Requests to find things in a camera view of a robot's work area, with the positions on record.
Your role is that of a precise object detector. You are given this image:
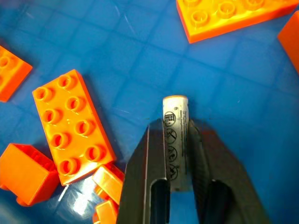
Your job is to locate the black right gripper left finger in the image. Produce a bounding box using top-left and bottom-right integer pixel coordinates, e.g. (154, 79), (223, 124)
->
(116, 118), (174, 224)

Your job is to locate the silver cylindrical battery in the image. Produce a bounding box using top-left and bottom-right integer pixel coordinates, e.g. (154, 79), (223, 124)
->
(162, 94), (195, 193)

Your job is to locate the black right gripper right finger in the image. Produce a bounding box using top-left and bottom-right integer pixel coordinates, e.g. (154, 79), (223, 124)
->
(186, 119), (272, 224)

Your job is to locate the blue plastic tray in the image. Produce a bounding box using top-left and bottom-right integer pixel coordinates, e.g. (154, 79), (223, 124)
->
(0, 0), (299, 224)

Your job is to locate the flat orange building block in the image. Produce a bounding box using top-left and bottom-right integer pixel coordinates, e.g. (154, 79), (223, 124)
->
(32, 69), (117, 187)
(176, 0), (299, 44)
(277, 10), (299, 76)

